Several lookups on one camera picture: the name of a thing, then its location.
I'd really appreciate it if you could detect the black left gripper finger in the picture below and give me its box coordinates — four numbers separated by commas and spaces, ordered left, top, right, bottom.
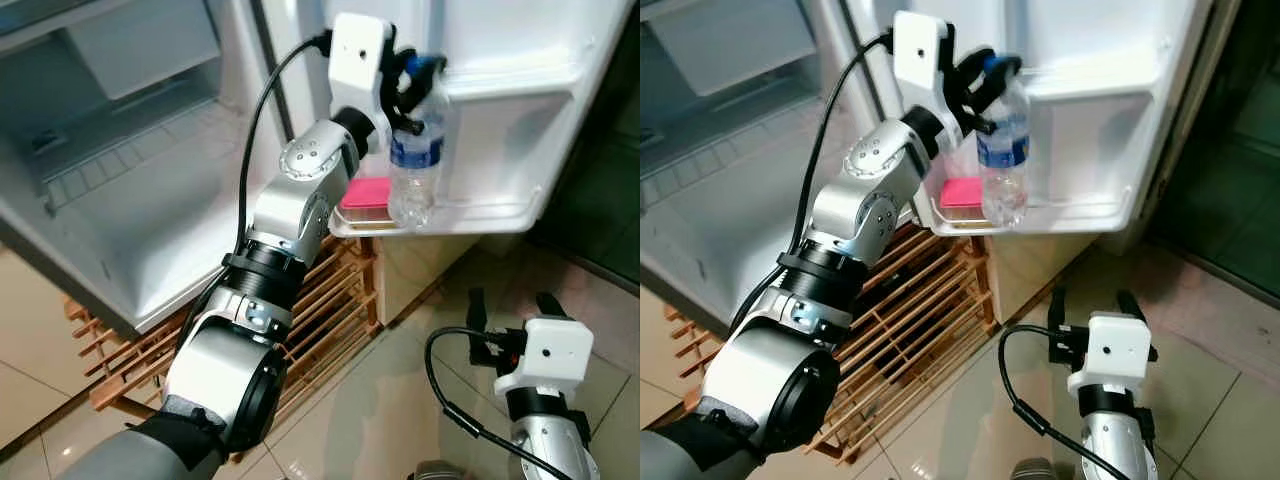
957, 96, 998, 137
398, 50, 449, 87
962, 46, 1024, 89
393, 96, 427, 137

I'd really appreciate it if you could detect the clear water bottle blue label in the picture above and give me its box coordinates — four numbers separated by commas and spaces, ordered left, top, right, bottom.
387, 55, 449, 230
976, 55, 1032, 230

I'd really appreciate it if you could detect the white fridge door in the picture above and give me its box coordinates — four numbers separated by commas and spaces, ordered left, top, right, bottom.
255, 0, 638, 326
810, 0, 1219, 323

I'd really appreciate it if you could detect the white fridge body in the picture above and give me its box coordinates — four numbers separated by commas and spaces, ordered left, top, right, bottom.
0, 0, 293, 337
640, 0, 883, 327

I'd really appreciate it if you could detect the white fridge shelf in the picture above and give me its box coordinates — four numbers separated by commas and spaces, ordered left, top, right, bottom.
640, 88, 853, 193
30, 95, 247, 217

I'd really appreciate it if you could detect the translucent fridge drawer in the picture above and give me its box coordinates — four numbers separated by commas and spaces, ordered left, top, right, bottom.
670, 0, 803, 97
64, 0, 224, 102

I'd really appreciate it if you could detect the pink lidded food box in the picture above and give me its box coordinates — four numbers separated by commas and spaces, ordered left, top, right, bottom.
938, 177, 987, 224
338, 177, 394, 227

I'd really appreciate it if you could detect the wooden slatted rack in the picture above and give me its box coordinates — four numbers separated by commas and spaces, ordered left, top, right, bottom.
65, 232, 383, 463
665, 225, 1001, 467

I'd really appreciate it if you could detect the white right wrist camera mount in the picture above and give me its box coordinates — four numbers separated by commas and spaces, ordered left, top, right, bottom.
493, 316, 595, 399
1066, 312, 1160, 401

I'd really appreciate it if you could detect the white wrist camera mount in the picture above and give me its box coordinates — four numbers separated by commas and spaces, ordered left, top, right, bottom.
1066, 312, 1160, 401
892, 10, 959, 143
328, 13, 398, 153
493, 316, 595, 399

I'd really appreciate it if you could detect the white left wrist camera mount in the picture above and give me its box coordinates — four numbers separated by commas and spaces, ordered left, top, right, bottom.
328, 13, 398, 153
892, 10, 959, 143

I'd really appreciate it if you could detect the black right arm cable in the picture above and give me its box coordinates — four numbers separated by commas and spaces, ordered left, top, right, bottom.
424, 326, 547, 480
997, 324, 1133, 480

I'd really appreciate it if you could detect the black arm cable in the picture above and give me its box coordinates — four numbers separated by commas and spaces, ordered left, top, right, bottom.
424, 326, 547, 480
788, 30, 895, 257
233, 30, 333, 256
997, 324, 1133, 480

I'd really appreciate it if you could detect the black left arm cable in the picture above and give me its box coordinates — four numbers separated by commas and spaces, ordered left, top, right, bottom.
233, 30, 333, 256
788, 30, 895, 257

